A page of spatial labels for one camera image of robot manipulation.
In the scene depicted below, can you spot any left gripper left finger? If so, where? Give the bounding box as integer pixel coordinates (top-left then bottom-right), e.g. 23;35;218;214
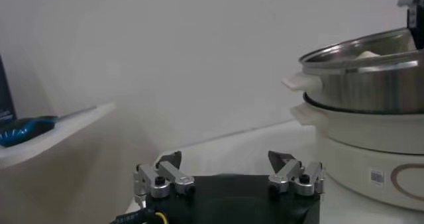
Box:
132;150;197;200

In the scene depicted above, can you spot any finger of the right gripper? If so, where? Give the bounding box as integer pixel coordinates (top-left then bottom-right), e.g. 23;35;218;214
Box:
396;0;424;51

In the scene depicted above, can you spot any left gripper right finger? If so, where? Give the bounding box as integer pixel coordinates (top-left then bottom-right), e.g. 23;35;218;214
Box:
267;150;325;197

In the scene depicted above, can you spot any white steamed baozi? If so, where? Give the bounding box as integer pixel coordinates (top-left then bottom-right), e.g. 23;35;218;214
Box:
354;50;382;60

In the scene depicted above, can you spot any perforated steel steamer basket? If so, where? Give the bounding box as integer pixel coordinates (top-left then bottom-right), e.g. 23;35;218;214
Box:
281;26;424;115

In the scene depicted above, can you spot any white electric cooker pot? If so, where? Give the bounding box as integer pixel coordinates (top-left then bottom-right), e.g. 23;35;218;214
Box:
290;102;424;213

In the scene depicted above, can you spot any white side table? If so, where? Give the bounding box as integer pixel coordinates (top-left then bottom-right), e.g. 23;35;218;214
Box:
0;102;117;224

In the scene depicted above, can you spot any blue computer mouse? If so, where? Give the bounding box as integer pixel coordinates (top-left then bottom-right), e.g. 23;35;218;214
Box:
0;115;59;148

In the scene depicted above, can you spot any dark monitor screen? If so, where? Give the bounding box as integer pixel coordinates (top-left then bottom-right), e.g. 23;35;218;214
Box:
0;54;17;123

